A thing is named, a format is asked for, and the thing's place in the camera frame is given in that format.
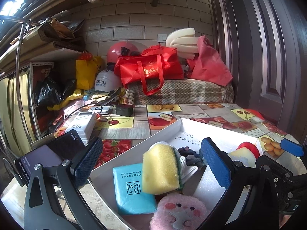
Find white foam roll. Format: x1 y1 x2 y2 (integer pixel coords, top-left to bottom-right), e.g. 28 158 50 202
165 27 201 59

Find metal angle shelf rack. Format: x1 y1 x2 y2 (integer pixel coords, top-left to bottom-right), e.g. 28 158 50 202
0 61 56 140

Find folded brown sacks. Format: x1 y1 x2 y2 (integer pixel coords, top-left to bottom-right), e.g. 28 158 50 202
38 18 87 51

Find plaid covered bench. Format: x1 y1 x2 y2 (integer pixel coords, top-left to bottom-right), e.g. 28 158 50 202
123 78 234 106

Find yellow sponge with green scrub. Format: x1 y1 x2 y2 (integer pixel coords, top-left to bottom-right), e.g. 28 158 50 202
142 142 183 195

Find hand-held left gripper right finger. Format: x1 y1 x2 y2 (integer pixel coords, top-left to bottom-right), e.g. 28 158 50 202
200 137 280 230

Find yellow shopping bag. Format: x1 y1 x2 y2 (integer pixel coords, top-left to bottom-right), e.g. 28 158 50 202
76 52 104 90

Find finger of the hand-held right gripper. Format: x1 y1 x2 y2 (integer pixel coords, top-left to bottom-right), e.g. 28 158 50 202
280 138 307 164

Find red helmet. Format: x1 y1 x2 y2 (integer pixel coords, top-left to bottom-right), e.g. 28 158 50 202
107 41 144 65

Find red plastic bag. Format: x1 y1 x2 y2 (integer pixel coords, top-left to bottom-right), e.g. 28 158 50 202
245 109 266 122

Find fruit print tablecloth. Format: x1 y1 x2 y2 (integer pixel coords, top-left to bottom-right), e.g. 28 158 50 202
0 103 307 230

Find white helmet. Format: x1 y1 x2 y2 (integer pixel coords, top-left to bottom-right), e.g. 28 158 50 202
94 69 123 92

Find black plastic bag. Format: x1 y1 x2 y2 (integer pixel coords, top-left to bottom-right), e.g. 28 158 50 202
34 76 77 108

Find chrome metal rail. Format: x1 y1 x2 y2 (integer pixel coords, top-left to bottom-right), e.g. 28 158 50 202
14 17 52 149

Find black smartphone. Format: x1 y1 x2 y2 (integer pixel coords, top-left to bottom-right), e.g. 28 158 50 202
14 130 83 186

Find black power adapter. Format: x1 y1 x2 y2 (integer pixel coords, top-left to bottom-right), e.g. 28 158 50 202
116 105 134 117

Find white cloth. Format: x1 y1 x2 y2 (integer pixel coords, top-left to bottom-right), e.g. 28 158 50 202
176 146 198 184

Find teal tissue pack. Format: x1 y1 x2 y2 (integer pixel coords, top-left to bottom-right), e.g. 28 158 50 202
113 163 158 216

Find black cable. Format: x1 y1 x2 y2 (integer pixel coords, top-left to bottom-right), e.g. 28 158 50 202
54 89 121 135

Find red tote bag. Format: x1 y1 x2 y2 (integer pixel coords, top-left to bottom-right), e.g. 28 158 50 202
114 45 185 96

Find pink plush toy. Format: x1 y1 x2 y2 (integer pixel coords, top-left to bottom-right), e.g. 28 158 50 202
150 193 208 230

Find white cardboard box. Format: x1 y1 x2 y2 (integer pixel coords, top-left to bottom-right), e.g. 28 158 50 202
88 118 264 230

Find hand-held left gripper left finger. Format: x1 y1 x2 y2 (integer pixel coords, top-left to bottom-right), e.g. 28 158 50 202
24 136 104 230

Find red plush apple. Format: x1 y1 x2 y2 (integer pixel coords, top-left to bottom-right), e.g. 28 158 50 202
236 142 261 160

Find white electronic device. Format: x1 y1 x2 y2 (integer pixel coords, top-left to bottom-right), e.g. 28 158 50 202
64 112 97 145

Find purple knit scrunchie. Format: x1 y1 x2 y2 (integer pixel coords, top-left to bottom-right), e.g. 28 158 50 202
177 147 204 166

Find cream foam sponge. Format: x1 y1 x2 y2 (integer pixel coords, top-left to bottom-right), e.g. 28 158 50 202
228 147 256 166

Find plain red fabric bag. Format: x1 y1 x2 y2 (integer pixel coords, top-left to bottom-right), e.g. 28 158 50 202
187 35 233 87

